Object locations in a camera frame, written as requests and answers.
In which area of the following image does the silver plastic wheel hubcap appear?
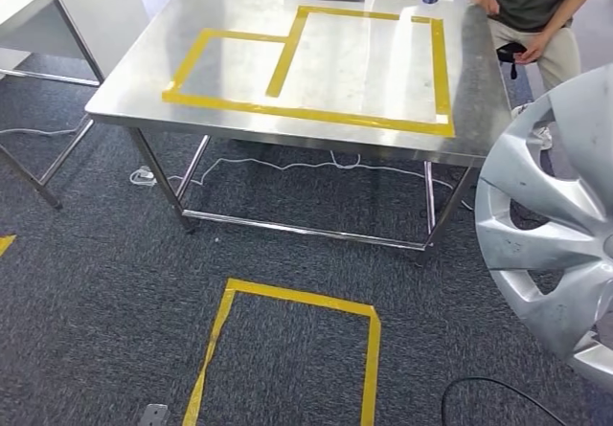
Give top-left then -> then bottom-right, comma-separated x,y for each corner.
473,63 -> 613,392

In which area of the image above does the stainless steel workbench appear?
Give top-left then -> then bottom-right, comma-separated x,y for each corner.
85,0 -> 513,253

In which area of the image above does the black stool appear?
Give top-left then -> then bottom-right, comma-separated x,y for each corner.
495,41 -> 528,82

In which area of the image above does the white table with metal legs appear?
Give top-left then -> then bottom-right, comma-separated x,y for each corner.
0,0 -> 150,212

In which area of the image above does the white floor cable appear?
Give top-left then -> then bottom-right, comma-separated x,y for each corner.
0,115 -> 92,139
128,150 -> 475,212

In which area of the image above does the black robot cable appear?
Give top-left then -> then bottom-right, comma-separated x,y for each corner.
440,376 -> 570,426

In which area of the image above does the grey metal bracket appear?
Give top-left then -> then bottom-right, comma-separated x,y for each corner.
137,402 -> 169,426

